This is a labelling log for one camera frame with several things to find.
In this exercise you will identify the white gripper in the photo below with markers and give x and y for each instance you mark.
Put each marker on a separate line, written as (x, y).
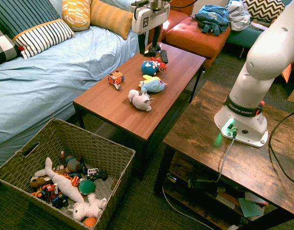
(147, 19)

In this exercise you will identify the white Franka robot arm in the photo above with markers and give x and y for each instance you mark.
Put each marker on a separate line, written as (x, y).
(257, 60)

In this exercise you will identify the small black toy car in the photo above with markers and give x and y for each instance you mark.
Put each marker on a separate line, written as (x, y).
(154, 49)

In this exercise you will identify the orange toy robot truck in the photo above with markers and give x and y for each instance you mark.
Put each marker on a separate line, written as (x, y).
(116, 77)

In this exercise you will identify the grey wicker basket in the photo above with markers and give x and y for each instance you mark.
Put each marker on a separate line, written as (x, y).
(94, 148)

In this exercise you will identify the white toy bus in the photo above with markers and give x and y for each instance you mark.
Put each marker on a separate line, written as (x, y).
(93, 171)

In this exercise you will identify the grey brown plush toy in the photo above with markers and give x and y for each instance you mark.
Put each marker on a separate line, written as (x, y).
(74, 165)

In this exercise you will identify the orange toy vehicle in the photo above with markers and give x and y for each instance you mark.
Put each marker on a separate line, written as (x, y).
(48, 188)

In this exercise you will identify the black blue toy car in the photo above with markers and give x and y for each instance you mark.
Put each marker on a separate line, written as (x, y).
(60, 201)

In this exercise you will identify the black remote control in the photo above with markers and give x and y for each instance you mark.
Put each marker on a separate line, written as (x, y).
(164, 56)

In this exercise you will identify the blue red hero plush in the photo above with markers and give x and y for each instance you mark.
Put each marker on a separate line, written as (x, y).
(149, 67)

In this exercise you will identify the orange armchair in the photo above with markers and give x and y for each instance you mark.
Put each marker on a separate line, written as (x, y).
(177, 18)

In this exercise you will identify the orange tufted ottoman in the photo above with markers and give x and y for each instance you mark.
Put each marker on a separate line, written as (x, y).
(192, 39)

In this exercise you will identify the mustard yellow pillow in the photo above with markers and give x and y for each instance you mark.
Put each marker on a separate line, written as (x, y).
(111, 18)

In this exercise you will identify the blue yellow fish plush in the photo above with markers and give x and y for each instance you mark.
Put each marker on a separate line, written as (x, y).
(153, 86)

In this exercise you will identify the grey unicorn plush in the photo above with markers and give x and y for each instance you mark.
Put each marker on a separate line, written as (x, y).
(140, 100)

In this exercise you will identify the blue backpack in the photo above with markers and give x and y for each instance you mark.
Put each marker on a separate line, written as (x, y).
(211, 19)

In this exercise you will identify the red-brown wooden coffee table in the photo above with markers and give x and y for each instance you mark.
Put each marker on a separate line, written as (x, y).
(127, 110)

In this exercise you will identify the yellow white patterned pillow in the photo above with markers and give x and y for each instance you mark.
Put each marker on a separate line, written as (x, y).
(76, 14)

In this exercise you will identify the grey white cloth bag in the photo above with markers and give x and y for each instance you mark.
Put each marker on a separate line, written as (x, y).
(238, 15)

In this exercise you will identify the teal sofa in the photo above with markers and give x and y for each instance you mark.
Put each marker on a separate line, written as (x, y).
(242, 37)

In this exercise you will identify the light blue covered bed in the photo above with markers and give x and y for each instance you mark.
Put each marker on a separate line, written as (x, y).
(53, 76)

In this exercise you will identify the navy white striped pillow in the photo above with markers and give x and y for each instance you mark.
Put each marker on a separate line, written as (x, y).
(42, 37)

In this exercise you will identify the black white chevron pillow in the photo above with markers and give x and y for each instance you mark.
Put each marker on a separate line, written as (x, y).
(264, 9)

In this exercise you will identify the dark teal striped pillow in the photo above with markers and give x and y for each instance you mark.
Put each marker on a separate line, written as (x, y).
(22, 14)

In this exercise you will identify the black white plaid pillow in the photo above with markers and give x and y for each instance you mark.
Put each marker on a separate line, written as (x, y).
(3, 48)

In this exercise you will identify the black power strip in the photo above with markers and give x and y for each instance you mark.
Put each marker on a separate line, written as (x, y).
(202, 184)

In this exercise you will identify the rustic dark wood table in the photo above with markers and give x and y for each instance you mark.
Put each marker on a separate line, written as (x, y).
(247, 165)

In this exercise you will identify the green ball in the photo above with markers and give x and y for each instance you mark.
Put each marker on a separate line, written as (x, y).
(86, 187)

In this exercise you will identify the white shark plush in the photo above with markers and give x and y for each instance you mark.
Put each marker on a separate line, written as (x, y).
(63, 183)

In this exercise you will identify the white fluffy unicorn plush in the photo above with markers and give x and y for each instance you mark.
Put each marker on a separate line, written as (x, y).
(88, 209)

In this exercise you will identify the orange ball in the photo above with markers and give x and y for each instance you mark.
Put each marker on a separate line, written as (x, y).
(90, 221)

